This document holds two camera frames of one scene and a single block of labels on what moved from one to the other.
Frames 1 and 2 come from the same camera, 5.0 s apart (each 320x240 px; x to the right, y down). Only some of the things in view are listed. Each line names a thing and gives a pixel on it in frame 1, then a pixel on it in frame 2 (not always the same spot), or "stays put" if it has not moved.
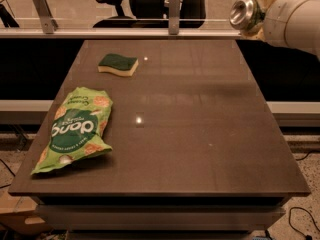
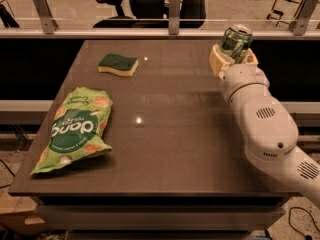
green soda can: (246, 14) -> (236, 40)
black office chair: (148, 6) stays put
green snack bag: (77, 129) stays put
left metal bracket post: (43, 11) stays put
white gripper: (275, 18) -> (240, 73)
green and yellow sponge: (122, 65) stays put
